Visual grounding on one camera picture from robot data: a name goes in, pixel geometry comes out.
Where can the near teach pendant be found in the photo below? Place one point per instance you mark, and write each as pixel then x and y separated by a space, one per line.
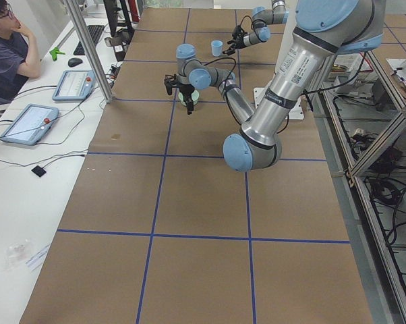
pixel 30 125

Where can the green handled tool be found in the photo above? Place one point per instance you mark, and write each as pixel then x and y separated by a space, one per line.
pixel 55 52

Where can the black monitor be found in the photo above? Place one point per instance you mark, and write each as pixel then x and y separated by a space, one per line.
pixel 120 25

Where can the black computer mouse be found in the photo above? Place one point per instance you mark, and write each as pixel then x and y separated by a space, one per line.
pixel 74 61

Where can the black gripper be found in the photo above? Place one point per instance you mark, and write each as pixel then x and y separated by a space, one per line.
pixel 186 90
pixel 238 42

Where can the aluminium frame post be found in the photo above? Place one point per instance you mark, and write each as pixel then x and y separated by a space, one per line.
pixel 89 47

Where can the clear plastic bag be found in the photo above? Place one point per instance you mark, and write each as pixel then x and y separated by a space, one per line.
pixel 18 253

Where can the far teach pendant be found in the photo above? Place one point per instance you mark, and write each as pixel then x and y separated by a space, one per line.
pixel 74 85

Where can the teach pendant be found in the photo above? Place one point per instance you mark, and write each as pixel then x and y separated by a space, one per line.
pixel 74 85
pixel 30 125

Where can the light blue plastic cup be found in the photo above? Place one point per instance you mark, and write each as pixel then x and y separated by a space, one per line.
pixel 216 48

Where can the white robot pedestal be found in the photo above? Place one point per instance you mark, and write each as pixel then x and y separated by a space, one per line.
pixel 293 107

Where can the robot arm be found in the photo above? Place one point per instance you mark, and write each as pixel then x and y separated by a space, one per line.
pixel 323 29
pixel 260 20

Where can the small black square pad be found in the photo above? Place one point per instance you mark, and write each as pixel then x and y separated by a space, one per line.
pixel 38 171

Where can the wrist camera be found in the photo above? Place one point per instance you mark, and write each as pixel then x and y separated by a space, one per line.
pixel 171 82
pixel 238 33

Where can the seated person dark shirt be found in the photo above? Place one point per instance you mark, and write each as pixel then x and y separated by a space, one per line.
pixel 19 56

